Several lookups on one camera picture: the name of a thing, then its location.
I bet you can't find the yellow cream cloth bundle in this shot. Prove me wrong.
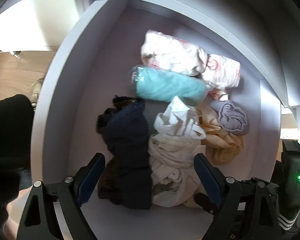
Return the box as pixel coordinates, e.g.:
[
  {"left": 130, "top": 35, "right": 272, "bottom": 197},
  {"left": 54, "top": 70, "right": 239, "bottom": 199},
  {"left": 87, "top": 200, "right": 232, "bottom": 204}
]
[{"left": 195, "top": 104, "right": 244, "bottom": 165}]

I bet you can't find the grey lilac sock roll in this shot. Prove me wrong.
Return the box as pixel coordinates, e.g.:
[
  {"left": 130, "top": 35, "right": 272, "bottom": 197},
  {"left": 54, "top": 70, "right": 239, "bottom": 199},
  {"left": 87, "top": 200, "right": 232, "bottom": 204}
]
[{"left": 210, "top": 101, "right": 250, "bottom": 136}]

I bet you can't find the navy dark cloth bundle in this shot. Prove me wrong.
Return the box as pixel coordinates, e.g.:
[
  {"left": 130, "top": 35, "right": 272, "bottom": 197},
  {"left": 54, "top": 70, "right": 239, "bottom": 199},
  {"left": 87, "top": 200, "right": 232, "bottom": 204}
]
[{"left": 96, "top": 96, "right": 152, "bottom": 210}]

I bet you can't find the white cloth bundle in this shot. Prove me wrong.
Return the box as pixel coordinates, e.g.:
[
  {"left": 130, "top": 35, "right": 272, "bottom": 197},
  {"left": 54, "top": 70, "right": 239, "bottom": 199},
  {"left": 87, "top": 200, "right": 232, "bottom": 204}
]
[{"left": 148, "top": 96, "right": 206, "bottom": 207}]

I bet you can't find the teal fluffy sock bundle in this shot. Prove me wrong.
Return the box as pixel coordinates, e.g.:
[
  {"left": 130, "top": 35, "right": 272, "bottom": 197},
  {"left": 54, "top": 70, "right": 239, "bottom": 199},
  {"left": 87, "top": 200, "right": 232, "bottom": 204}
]
[{"left": 131, "top": 66, "right": 208, "bottom": 106}]

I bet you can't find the pink floral white cloth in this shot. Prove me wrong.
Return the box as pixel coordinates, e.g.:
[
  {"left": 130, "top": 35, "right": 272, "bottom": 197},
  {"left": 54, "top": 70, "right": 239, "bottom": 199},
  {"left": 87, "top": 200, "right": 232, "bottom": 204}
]
[{"left": 140, "top": 30, "right": 207, "bottom": 76}]

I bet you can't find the white cabinet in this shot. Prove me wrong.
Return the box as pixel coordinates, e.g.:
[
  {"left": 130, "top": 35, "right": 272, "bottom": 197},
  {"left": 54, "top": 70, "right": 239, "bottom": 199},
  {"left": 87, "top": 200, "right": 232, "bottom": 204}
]
[{"left": 0, "top": 0, "right": 300, "bottom": 140}]

